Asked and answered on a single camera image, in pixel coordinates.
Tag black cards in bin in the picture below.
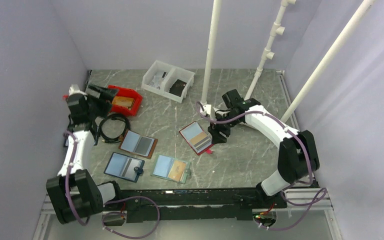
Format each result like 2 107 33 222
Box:
169 79 187 97

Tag black coiled cable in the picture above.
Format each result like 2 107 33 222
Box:
97 113 131 144

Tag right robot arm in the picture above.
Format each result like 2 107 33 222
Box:
197 89 320 208

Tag white pvc pipe frame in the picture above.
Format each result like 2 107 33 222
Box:
196 0 375 121

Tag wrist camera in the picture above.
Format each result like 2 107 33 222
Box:
62 84 87 101
200 104 215 118

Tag aluminium frame rail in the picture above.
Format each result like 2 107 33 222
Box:
32 187 344 240

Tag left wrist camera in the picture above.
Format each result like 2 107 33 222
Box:
62 84 87 101

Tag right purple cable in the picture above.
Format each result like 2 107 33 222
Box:
195 100 328 232

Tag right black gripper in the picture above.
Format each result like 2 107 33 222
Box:
208 112 242 145

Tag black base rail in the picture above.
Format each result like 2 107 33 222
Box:
103 187 287 223

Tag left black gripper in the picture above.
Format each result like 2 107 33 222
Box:
84 84 119 120

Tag red plastic bin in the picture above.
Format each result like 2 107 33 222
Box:
108 85 143 117

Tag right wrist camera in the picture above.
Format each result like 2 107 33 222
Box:
200 104 215 118

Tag gold cards in red bin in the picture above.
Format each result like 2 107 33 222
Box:
112 96 135 110

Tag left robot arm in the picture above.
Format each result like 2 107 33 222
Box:
46 84 124 226

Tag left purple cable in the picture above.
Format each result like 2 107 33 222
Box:
62 130 161 240

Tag red card holder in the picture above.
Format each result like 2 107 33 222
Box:
179 121 213 156

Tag white divided plastic bin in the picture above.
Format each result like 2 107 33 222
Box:
141 60 195 103

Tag purple cable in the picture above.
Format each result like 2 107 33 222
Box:
62 130 161 240
195 100 328 232

